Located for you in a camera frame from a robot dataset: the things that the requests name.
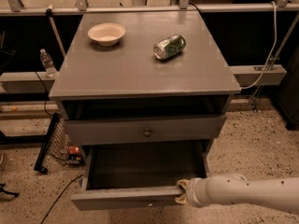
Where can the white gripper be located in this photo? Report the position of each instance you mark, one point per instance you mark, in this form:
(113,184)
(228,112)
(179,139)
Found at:
(193,191)

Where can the grey drawer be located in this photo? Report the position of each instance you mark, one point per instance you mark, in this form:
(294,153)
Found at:
(144,130)
(138,175)

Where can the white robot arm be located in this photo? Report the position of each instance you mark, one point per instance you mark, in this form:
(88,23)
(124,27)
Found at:
(279,194)

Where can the grey drawer cabinet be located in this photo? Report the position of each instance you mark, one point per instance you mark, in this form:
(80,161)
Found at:
(127,81)

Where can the grey top drawer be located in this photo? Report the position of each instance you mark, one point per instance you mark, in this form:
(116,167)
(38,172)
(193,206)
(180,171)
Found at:
(144,130)

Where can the orange red small object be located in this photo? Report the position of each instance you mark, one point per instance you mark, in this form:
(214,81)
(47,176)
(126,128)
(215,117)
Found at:
(73,153)

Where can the black mesh rack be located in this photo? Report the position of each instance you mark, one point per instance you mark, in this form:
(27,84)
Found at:
(55,145)

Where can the green soda can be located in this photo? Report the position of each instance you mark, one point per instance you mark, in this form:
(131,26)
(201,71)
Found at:
(169,47)

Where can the white bowl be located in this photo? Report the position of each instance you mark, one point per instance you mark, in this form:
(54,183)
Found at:
(107,34)

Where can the clear plastic water bottle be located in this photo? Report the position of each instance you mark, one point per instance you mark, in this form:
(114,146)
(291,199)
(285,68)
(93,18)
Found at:
(48,64)

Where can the wooden stick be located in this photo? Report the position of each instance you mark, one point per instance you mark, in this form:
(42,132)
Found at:
(49,14)

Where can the metal rail frame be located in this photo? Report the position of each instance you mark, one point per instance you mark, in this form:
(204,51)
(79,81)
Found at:
(149,3)

